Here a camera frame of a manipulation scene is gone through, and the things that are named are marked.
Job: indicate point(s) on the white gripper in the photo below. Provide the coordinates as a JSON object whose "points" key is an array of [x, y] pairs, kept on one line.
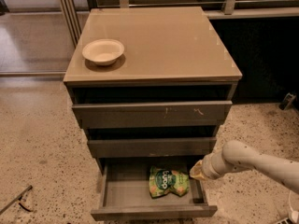
{"points": [[206, 168]]}

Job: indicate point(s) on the green rice chip bag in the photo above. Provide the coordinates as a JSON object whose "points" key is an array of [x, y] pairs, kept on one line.
{"points": [[164, 181]]}

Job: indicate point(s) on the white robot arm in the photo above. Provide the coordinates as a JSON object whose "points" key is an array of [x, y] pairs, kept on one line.
{"points": [[235, 157]]}

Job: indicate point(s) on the middle grey drawer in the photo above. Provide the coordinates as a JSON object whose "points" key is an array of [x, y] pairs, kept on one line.
{"points": [[161, 147]]}

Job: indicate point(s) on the grey drawer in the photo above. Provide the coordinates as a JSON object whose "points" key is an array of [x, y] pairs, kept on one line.
{"points": [[125, 192], [161, 147], [144, 115]]}

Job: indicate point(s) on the top grey drawer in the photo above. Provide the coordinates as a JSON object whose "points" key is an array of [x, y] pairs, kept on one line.
{"points": [[144, 115]]}

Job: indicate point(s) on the bottom grey drawer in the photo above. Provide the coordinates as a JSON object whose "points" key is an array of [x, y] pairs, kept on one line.
{"points": [[125, 192]]}

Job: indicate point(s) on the grey drawer cabinet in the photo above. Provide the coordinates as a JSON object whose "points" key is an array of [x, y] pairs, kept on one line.
{"points": [[171, 54]]}

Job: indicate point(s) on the white paper bowl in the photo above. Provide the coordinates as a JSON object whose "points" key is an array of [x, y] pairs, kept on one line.
{"points": [[103, 52]]}

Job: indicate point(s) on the metal bar on floor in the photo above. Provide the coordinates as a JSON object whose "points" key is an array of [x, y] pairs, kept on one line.
{"points": [[18, 200]]}

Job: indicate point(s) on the small grey floor bracket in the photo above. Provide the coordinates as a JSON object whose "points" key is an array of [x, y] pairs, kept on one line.
{"points": [[287, 101]]}

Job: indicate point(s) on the sliding door frame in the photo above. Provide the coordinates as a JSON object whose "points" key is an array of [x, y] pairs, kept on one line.
{"points": [[70, 15]]}

